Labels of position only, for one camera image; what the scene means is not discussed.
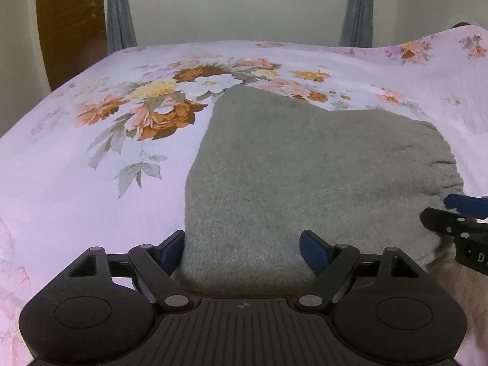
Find grey curtain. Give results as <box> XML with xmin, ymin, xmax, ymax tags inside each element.
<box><xmin>339</xmin><ymin>0</ymin><xmax>377</xmax><ymax>48</ymax></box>
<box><xmin>104</xmin><ymin>0</ymin><xmax>138</xmax><ymax>55</ymax></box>

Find wooden door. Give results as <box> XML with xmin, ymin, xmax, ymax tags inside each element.
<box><xmin>35</xmin><ymin>0</ymin><xmax>109</xmax><ymax>92</ymax></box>

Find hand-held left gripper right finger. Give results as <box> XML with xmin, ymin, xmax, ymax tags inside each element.
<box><xmin>293</xmin><ymin>230</ymin><xmax>428</xmax><ymax>310</ymax></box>

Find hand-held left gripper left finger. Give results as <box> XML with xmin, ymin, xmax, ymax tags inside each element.
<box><xmin>66</xmin><ymin>230</ymin><xmax>195</xmax><ymax>312</ymax></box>

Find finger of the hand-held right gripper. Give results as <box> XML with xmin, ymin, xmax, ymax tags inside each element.
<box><xmin>419</xmin><ymin>207</ymin><xmax>488</xmax><ymax>245</ymax></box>
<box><xmin>443</xmin><ymin>193</ymin><xmax>488</xmax><ymax>221</ymax></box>

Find grey pants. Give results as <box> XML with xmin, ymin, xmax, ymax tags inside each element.
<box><xmin>179</xmin><ymin>84</ymin><xmax>464</xmax><ymax>299</ymax></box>

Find pink floral bed sheet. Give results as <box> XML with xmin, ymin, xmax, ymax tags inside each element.
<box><xmin>0</xmin><ymin>27</ymin><xmax>488</xmax><ymax>366</ymax></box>

